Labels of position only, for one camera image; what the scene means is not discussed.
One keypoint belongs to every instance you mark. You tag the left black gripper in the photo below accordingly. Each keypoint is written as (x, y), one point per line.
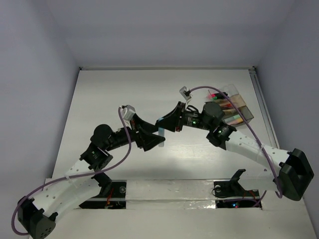
(143, 139)

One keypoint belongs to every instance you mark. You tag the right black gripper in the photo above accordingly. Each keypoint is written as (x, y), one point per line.
(173, 118)

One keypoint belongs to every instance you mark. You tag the pink orange highlighter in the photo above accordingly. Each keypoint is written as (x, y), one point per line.
(236, 121)

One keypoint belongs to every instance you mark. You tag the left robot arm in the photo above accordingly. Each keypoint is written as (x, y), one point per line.
(40, 210)

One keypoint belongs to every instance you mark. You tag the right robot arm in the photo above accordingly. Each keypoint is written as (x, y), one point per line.
(290, 171)

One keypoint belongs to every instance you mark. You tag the clear organizer container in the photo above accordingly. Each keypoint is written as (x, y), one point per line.
(237, 107)

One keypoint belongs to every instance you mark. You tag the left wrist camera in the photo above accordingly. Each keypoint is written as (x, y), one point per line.
(127, 112)

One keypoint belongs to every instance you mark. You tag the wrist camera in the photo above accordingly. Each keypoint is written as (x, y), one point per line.
(127, 112)
(186, 93)

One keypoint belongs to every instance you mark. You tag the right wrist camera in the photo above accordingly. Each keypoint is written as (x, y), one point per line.
(186, 93)

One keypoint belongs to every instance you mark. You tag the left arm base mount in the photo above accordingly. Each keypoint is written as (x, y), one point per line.
(114, 199)

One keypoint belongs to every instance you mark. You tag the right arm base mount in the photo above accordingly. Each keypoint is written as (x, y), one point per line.
(230, 194)

